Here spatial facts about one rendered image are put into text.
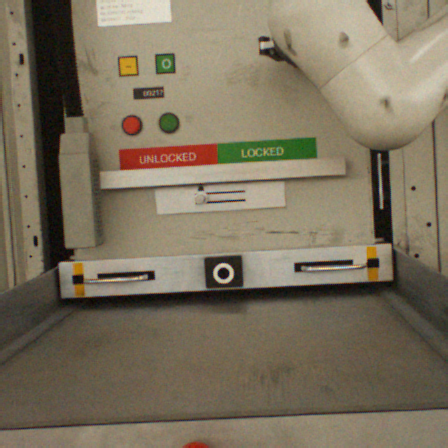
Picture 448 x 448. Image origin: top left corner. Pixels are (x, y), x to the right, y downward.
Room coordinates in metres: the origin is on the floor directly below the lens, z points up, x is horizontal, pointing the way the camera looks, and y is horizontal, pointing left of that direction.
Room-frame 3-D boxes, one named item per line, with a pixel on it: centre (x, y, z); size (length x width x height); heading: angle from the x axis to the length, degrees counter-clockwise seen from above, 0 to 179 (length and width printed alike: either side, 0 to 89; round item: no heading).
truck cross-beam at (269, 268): (1.38, 0.00, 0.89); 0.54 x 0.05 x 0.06; 87
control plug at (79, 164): (1.30, 0.21, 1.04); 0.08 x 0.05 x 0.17; 177
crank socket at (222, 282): (1.34, 0.00, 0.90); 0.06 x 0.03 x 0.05; 87
